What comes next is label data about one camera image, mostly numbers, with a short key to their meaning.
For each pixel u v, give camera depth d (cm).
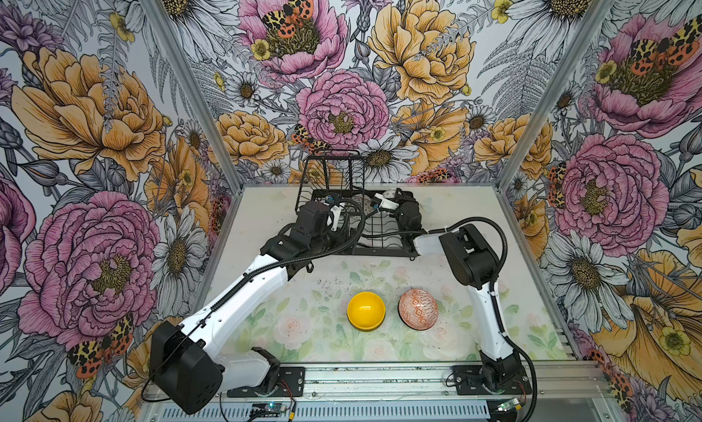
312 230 59
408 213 85
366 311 87
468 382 74
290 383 75
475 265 62
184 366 38
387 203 96
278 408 70
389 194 102
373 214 94
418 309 85
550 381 77
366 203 92
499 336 63
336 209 68
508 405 72
